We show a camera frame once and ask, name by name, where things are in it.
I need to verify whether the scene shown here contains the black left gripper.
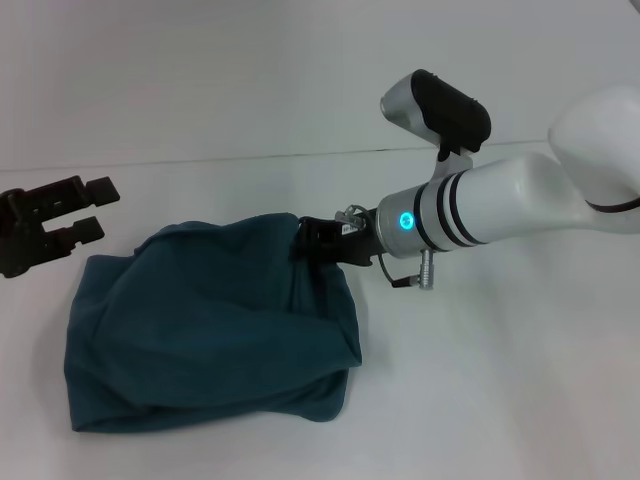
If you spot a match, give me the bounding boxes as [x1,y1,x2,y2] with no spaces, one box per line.
[0,174,122,280]

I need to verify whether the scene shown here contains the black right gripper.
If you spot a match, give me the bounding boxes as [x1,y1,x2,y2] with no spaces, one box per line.
[288,208,389,267]

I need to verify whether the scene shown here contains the teal t-shirt with FREE print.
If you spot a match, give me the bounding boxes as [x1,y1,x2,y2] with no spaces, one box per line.
[62,211,363,433]

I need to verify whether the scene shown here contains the right gripper cable with connector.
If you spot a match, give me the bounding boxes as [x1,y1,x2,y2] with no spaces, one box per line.
[333,203,437,291]

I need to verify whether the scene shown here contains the right wrist camera housing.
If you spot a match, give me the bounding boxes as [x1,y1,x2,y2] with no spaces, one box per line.
[378,68,493,164]

